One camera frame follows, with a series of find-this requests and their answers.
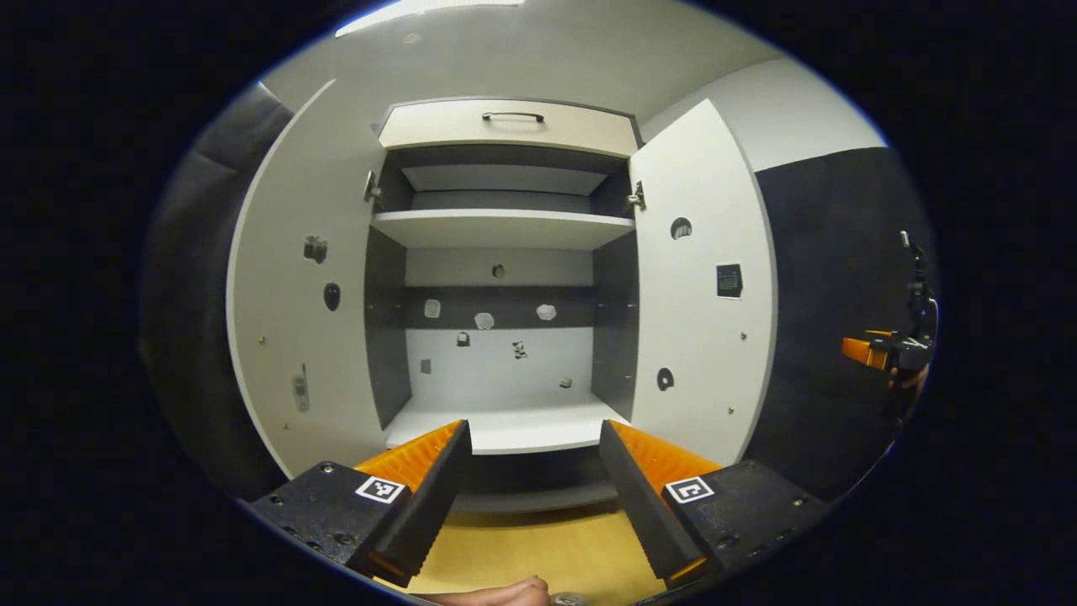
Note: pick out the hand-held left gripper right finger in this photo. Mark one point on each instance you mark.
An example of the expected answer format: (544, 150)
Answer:
(639, 505)

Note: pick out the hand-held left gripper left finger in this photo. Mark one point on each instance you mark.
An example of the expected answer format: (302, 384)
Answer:
(433, 505)

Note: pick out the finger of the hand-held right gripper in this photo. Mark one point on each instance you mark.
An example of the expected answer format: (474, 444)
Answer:
(862, 349)

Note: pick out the white cabinet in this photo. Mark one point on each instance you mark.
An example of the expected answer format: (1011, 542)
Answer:
(488, 379)

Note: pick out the white cabinet door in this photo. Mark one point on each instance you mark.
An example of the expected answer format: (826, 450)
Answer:
(336, 379)
(698, 353)

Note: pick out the metal door hinge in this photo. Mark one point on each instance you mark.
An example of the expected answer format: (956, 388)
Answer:
(637, 196)
(371, 187)

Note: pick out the white cabinet drawer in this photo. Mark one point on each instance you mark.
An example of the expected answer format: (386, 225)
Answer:
(437, 130)

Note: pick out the black backdrop cloth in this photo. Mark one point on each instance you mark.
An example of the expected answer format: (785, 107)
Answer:
(824, 337)

